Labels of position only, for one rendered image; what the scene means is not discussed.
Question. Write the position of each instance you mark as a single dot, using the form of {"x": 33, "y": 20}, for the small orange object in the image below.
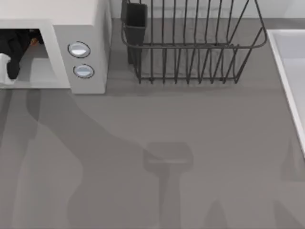
{"x": 35, "y": 42}

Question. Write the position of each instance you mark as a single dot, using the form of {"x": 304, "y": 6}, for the large round microwave knob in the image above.
{"x": 78, "y": 49}

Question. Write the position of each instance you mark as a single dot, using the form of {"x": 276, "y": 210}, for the pale microwave oven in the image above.
{"x": 78, "y": 14}

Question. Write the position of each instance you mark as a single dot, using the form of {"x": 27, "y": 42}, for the small round microwave knob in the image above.
{"x": 84, "y": 71}

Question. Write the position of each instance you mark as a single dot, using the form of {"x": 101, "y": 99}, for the black cutlery holder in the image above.
{"x": 134, "y": 19}

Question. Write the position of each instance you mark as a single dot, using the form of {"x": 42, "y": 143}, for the white sink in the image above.
{"x": 291, "y": 62}

